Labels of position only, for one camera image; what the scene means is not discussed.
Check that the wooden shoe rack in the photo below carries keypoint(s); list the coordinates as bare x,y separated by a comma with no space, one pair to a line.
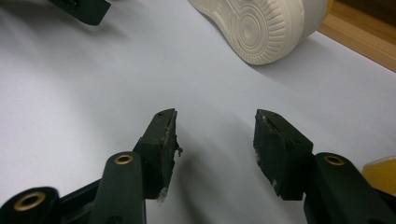
361,37

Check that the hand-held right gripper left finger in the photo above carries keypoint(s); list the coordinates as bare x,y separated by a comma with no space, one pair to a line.
157,149

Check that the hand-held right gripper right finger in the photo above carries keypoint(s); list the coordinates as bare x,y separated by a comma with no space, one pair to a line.
280,155

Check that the white table mat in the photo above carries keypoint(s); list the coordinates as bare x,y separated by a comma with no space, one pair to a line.
93,93

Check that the grey shoe with yellow insole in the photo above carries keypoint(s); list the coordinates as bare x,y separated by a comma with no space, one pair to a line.
264,28
381,175

